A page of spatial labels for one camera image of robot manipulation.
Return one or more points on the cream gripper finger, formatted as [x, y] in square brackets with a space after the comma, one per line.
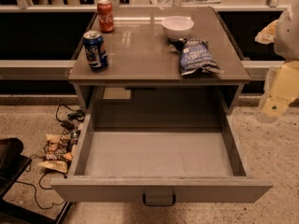
[281, 88]
[266, 36]

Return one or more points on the blue pepsi can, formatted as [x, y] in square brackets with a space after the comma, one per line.
[95, 50]

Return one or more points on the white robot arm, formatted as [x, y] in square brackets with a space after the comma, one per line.
[286, 39]

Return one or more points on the grey cabinet with top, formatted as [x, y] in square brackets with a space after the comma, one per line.
[140, 56]

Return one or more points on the open grey top drawer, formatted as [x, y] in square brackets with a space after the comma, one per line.
[159, 142]

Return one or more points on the red coca-cola can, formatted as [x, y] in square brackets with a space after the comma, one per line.
[105, 15]

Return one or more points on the blue chip bag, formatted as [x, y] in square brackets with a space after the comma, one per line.
[194, 56]

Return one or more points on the white bowl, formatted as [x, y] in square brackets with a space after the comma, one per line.
[177, 26]

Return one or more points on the black power adapter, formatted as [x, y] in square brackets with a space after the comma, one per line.
[67, 125]

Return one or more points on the black drawer handle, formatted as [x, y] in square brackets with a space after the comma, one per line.
[159, 201]

